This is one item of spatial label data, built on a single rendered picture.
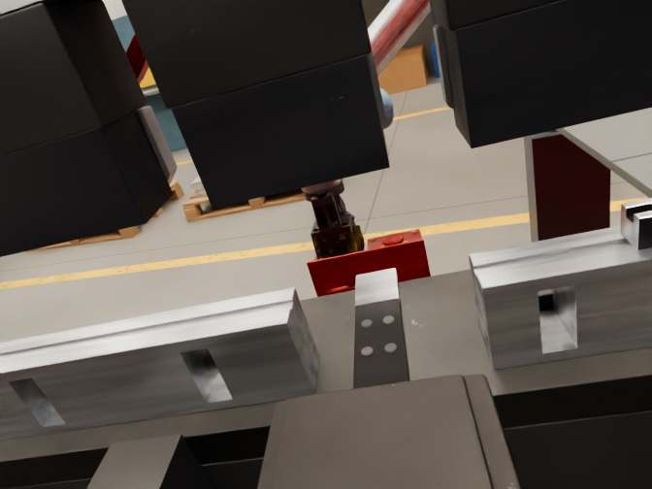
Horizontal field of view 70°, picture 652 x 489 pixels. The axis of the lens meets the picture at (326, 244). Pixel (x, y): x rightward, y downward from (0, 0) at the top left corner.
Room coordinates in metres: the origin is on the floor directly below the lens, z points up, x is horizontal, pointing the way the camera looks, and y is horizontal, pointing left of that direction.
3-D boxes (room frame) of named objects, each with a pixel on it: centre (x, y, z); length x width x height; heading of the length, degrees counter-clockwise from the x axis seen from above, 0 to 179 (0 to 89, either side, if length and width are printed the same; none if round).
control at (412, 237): (0.76, -0.07, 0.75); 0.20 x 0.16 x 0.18; 78
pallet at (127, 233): (4.15, 1.84, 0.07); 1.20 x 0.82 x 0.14; 67
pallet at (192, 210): (3.73, 0.29, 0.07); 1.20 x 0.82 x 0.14; 73
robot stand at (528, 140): (1.17, -0.70, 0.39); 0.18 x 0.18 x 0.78; 69
